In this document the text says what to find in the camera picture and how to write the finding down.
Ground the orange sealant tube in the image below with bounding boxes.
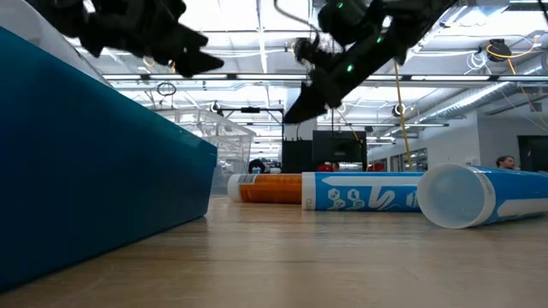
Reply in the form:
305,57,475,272
226,173,303,204

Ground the clear plastic bin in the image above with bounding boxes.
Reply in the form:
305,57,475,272
158,109,257,196

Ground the long ceiling light rail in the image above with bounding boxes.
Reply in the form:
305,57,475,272
102,73,548,82

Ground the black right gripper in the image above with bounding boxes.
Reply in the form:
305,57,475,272
284,25,408,125

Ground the black hanging ring hook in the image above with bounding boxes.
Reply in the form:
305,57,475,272
156,81,177,98

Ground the ceiling cable reel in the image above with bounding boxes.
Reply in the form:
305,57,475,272
486,38,514,63
293,37,320,65

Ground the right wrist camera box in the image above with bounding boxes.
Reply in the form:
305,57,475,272
319,0,386,46

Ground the teal plastic tray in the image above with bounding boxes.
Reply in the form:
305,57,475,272
0,26,218,294

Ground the silver ventilation duct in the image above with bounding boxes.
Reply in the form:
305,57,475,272
419,80,515,123

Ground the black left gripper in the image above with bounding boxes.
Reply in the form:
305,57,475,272
25,0,225,78

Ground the blue silicone tube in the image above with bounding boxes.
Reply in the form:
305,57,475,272
301,171,425,212
417,163,548,230

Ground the yellow hanging cable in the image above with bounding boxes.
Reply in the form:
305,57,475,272
392,59,414,172

